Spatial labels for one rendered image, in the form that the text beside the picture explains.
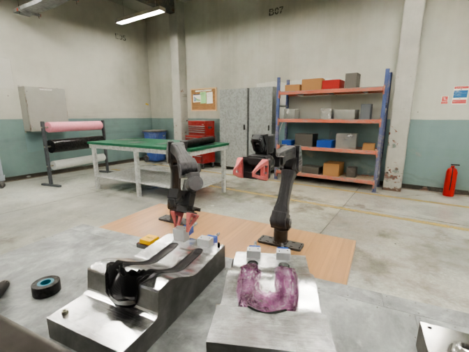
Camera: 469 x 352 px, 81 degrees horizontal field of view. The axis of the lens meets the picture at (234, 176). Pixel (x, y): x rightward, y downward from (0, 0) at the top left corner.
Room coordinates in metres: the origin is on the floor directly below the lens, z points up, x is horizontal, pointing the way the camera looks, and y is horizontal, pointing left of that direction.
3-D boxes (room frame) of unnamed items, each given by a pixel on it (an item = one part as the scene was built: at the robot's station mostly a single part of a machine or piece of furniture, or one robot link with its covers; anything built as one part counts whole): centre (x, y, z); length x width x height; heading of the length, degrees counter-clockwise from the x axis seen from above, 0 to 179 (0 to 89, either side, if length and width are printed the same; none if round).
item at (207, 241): (1.01, 0.09, 0.89); 0.13 x 0.05 x 0.05; 155
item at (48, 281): (0.81, 0.61, 0.82); 0.08 x 0.08 x 0.04
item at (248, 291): (0.72, -0.10, 0.90); 0.26 x 0.18 x 0.08; 172
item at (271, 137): (1.00, -0.13, 1.24); 0.12 x 0.09 x 0.12; 152
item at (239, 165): (0.86, -0.03, 1.20); 0.09 x 0.07 x 0.07; 152
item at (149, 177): (5.01, 1.42, 0.51); 2.40 x 1.13 x 1.02; 61
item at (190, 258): (0.80, 0.24, 0.92); 0.35 x 0.16 x 0.09; 155
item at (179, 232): (1.05, 0.19, 0.91); 0.13 x 0.05 x 0.05; 156
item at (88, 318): (0.79, 0.26, 0.87); 0.50 x 0.26 x 0.14; 155
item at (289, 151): (1.15, -0.20, 1.17); 0.30 x 0.09 x 0.12; 152
